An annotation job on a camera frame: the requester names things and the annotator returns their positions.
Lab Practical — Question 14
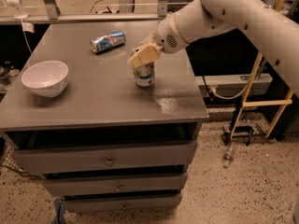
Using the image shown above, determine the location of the bottom grey drawer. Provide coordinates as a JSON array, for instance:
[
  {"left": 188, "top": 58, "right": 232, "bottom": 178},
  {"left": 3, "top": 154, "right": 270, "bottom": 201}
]
[{"left": 63, "top": 192, "right": 181, "bottom": 213}]

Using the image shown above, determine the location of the grey drawer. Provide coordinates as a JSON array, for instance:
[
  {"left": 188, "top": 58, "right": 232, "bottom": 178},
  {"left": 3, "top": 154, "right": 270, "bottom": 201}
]
[
  {"left": 63, "top": 192, "right": 181, "bottom": 213},
  {"left": 43, "top": 172, "right": 188, "bottom": 196},
  {"left": 13, "top": 141, "right": 197, "bottom": 174}
]

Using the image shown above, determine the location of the white round lamp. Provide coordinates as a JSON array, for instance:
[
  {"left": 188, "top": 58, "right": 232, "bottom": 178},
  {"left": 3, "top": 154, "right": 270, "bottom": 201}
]
[{"left": 6, "top": 0, "right": 28, "bottom": 20}]

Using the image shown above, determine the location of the middle grey drawer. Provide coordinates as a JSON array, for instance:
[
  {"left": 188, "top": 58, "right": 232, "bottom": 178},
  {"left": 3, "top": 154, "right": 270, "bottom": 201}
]
[{"left": 43, "top": 172, "right": 188, "bottom": 196}]

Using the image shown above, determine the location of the clear plastic bottle on floor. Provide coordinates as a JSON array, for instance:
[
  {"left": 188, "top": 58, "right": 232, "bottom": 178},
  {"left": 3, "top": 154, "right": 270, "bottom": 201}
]
[{"left": 223, "top": 145, "right": 234, "bottom": 168}]

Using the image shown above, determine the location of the metal rail frame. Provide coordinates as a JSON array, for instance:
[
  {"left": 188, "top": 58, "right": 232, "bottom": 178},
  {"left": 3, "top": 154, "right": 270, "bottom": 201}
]
[{"left": 0, "top": 0, "right": 299, "bottom": 25}]

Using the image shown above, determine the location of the blue silver crushed can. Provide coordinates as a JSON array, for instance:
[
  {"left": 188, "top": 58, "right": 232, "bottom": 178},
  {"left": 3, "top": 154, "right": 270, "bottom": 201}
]
[{"left": 90, "top": 30, "right": 126, "bottom": 53}]

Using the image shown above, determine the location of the top grey drawer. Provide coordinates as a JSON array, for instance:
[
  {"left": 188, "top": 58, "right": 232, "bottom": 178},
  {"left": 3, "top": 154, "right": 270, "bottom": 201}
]
[{"left": 13, "top": 141, "right": 197, "bottom": 174}]

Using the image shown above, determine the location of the black cable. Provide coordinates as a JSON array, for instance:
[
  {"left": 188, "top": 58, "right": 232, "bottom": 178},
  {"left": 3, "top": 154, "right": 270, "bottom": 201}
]
[{"left": 199, "top": 47, "right": 214, "bottom": 99}]

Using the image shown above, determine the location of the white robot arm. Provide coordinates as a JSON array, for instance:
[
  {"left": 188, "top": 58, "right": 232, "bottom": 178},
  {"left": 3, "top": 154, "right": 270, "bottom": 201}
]
[{"left": 128, "top": 0, "right": 299, "bottom": 95}]

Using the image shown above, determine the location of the green white 7up can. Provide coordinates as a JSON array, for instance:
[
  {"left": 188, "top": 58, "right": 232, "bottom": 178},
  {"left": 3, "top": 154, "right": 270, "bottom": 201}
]
[{"left": 133, "top": 63, "right": 155, "bottom": 87}]

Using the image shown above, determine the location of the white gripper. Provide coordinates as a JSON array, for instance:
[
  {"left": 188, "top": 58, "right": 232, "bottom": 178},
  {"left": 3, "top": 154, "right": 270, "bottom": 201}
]
[{"left": 127, "top": 13, "right": 188, "bottom": 68}]

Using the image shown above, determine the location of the white bowl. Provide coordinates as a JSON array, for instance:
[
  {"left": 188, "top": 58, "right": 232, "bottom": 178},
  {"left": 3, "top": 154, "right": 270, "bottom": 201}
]
[{"left": 21, "top": 61, "right": 69, "bottom": 97}]

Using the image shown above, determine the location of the white cable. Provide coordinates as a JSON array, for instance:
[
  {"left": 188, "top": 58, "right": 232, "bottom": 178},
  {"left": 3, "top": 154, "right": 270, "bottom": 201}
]
[{"left": 211, "top": 81, "right": 250, "bottom": 101}]

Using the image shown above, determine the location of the grey drawer cabinet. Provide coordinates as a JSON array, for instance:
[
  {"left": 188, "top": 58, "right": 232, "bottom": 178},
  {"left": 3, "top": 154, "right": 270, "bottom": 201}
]
[{"left": 0, "top": 21, "right": 207, "bottom": 202}]

